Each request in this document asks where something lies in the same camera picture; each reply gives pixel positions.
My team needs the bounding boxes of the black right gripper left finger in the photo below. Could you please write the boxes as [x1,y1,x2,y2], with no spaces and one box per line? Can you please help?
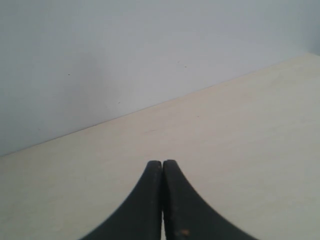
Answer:
[83,160,162,240]

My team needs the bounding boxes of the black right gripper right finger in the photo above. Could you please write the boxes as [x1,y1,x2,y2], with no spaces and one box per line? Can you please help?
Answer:
[162,160,254,240]

